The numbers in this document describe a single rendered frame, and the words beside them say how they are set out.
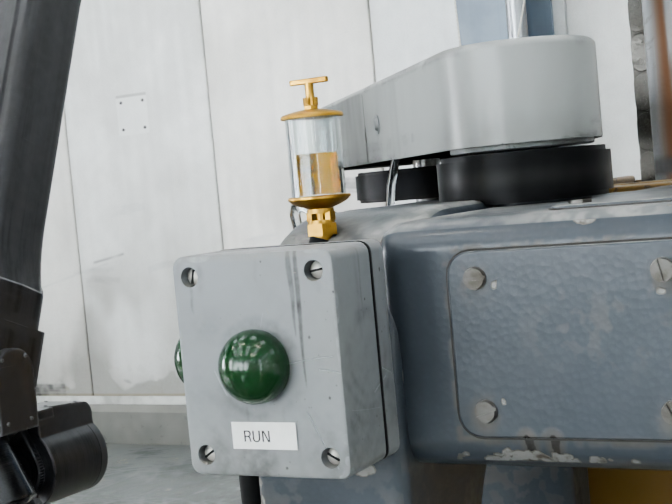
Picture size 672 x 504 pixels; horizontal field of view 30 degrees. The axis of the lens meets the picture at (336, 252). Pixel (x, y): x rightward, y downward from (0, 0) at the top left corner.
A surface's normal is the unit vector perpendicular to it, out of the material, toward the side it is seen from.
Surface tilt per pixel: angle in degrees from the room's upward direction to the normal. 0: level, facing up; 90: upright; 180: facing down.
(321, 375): 90
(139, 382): 90
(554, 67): 90
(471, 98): 90
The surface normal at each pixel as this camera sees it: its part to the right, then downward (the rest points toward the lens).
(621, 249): -0.47, 0.09
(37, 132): 0.84, -0.07
